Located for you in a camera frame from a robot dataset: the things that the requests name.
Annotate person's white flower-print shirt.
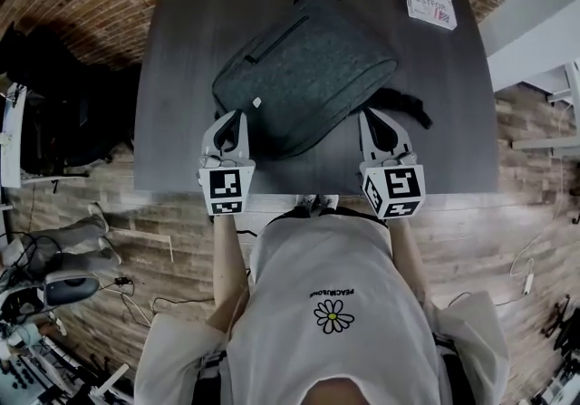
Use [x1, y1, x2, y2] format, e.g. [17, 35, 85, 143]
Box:
[132, 211, 511, 405]

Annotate dark grey felt backpack bag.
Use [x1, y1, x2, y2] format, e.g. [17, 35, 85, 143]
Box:
[211, 0, 434, 160]

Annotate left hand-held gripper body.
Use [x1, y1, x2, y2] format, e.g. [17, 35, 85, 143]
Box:
[197, 149, 256, 217]

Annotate white cabinet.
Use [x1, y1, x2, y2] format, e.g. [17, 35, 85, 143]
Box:
[478, 0, 580, 92]

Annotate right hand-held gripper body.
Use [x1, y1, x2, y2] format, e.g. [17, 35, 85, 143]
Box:
[359, 148, 427, 220]

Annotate black tripod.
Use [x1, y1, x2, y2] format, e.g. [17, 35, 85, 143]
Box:
[539, 294, 580, 362]

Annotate person's black trousers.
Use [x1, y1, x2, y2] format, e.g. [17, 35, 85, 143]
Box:
[269, 205, 387, 227]

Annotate person's left white shoe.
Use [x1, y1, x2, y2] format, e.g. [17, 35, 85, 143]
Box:
[295, 194, 318, 215]

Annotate white metal frame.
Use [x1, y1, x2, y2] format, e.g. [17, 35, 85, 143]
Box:
[510, 62, 580, 151]

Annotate white cable with adapter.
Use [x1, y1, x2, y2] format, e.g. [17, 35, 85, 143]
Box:
[508, 192, 580, 296]

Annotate person's right forearm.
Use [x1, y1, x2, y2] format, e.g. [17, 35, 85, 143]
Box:
[384, 216, 437, 310]

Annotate person's left forearm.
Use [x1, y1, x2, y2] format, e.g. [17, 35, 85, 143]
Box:
[211, 212, 251, 333]

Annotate white equipment rack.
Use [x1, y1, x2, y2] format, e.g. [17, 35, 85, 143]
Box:
[0, 316, 133, 405]

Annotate white side desk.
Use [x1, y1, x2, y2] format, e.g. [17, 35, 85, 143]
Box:
[0, 81, 29, 189]

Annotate grey headset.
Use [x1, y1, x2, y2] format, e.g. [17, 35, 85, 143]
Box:
[43, 270, 102, 307]

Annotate black floor cable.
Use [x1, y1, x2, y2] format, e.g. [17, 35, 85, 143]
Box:
[96, 275, 215, 330]

